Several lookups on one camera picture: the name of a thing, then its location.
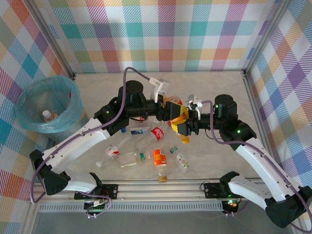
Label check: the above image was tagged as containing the clear bottle large red label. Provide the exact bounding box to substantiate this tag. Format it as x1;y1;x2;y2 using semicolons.
135;126;166;150

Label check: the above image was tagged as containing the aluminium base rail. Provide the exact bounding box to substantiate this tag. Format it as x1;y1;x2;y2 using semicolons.
26;179;296;202

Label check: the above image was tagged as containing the green cap white label bottle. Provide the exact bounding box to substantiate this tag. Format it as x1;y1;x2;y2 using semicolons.
169;145;191;174

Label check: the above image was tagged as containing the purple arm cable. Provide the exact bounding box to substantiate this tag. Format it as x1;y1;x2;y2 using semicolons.
30;67;153;219
201;100;312;232

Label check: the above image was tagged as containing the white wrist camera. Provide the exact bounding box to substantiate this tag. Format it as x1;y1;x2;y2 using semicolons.
185;94;204;120
149;77;171;103

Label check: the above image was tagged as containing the clear bottle blue label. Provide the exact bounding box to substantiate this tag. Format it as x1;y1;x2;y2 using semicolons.
120;125;152;136

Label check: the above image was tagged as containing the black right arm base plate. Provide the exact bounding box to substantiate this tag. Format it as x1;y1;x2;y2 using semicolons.
203;182;249;199

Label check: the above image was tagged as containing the slotted grey cable duct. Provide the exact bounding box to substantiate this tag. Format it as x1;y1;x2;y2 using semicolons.
38;203;224;213

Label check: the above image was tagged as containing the orange label bottle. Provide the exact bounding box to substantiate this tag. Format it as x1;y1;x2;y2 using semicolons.
153;148;169;183

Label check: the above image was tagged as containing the controller board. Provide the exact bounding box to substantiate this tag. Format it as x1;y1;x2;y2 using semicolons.
83;199;109;219
221;199;240;216

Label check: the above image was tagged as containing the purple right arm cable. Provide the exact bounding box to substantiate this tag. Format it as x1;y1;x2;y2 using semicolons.
201;100;312;232

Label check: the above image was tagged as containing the aluminium frame post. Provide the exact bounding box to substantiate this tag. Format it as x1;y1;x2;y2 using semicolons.
26;0;77;81
243;0;292;77

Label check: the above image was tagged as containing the aluminium side rail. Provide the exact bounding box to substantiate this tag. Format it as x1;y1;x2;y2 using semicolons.
242;70;281;180

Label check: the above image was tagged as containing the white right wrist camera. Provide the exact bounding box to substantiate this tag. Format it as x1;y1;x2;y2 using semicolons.
185;94;204;120

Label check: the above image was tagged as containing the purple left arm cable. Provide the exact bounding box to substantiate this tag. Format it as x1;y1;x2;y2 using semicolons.
30;67;153;219

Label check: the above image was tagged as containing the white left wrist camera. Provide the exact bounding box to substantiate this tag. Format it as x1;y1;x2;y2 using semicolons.
149;77;171;103

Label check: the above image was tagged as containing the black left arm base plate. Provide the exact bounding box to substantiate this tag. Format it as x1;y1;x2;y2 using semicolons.
74;183;119;200

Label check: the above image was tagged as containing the clear bottle red white label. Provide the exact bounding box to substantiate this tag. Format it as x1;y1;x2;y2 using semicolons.
95;136;130;169

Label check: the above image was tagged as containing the yellow orange juice bottle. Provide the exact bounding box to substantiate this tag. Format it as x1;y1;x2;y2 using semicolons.
162;95;194;145

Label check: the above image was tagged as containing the clear bottle green label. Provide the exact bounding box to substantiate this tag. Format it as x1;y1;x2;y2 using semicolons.
117;151;152;168

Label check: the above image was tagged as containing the round metal bin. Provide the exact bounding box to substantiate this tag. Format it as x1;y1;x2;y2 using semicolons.
47;109;95;143

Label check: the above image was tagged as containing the right controller board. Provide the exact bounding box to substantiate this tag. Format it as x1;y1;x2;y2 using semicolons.
221;199;240;216

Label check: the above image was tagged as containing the blue-bagged trash bin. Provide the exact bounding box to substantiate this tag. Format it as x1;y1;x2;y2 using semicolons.
15;75;85;134

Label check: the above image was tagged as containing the left controller board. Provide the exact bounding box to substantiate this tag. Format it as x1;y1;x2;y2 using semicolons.
83;199;109;219

